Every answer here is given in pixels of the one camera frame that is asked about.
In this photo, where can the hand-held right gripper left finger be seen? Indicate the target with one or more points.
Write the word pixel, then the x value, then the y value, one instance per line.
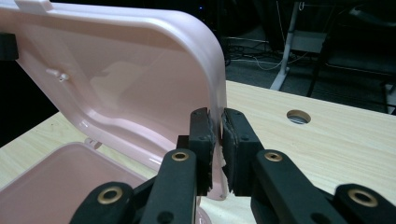
pixel 200 140

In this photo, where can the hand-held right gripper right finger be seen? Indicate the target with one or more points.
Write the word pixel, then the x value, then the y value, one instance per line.
pixel 241 146

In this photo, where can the pink plastic storage box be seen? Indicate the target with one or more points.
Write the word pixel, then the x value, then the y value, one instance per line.
pixel 124 77

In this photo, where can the white desk leg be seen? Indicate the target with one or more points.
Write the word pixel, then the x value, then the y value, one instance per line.
pixel 288 46

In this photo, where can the black chair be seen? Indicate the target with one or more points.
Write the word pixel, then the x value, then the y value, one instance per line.
pixel 320 62

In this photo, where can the grey box under desk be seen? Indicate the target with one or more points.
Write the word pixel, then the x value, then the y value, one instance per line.
pixel 308 41

